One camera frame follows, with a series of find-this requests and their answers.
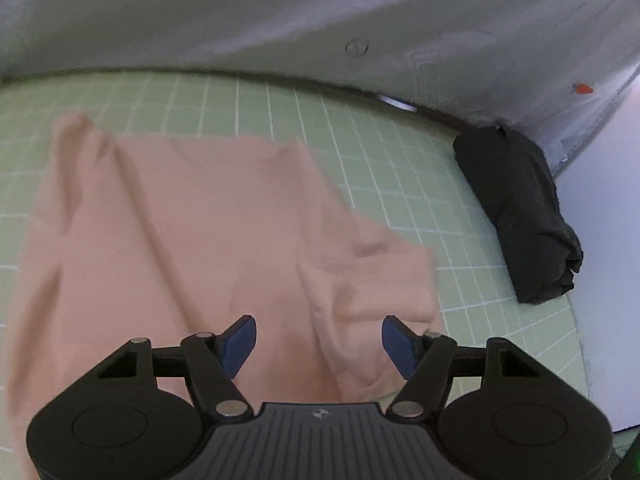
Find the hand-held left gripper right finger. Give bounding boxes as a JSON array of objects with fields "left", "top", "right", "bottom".
[{"left": 381, "top": 314, "right": 544, "bottom": 419}]

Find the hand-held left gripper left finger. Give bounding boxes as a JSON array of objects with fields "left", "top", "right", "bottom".
[{"left": 97, "top": 315, "right": 258, "bottom": 420}]

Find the beige sweater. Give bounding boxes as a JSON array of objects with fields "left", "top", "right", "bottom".
[{"left": 4, "top": 112, "right": 444, "bottom": 480}]

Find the black folded garment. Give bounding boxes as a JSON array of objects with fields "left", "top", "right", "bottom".
[{"left": 452, "top": 125, "right": 585, "bottom": 305}]

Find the carrot printed grey sheet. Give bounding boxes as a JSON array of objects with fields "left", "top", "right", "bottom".
[{"left": 0, "top": 0, "right": 640, "bottom": 173}]

